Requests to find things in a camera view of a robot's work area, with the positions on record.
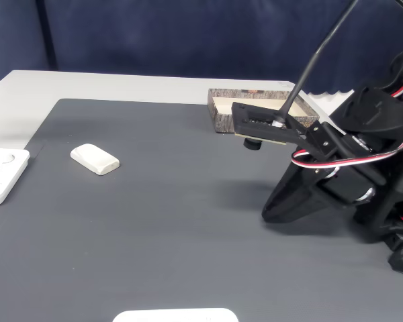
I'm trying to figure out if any dark blue curtain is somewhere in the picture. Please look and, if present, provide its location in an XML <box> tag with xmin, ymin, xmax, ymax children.
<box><xmin>0</xmin><ymin>0</ymin><xmax>403</xmax><ymax>97</ymax></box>

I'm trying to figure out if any white rounded base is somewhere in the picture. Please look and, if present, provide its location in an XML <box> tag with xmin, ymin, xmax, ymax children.
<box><xmin>112</xmin><ymin>307</ymin><xmax>239</xmax><ymax>322</ymax></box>

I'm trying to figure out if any white plate with round knobs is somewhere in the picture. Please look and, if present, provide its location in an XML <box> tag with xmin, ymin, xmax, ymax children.
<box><xmin>0</xmin><ymin>147</ymin><xmax>31</xmax><ymax>207</ymax></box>

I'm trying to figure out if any white block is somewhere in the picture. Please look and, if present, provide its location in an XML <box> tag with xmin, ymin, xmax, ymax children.
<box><xmin>69</xmin><ymin>143</ymin><xmax>121</xmax><ymax>176</ymax></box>

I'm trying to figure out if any bark print cardboard box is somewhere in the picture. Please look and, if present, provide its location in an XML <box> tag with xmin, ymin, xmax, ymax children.
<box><xmin>207</xmin><ymin>88</ymin><xmax>320</xmax><ymax>135</ymax></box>

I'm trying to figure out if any black gripper camera board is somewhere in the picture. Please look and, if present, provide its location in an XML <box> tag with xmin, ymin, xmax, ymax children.
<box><xmin>230</xmin><ymin>101</ymin><xmax>340</xmax><ymax>160</ymax></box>

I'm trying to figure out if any grey table mat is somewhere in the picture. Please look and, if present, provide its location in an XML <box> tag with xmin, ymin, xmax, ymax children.
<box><xmin>0</xmin><ymin>98</ymin><xmax>403</xmax><ymax>322</ymax></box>

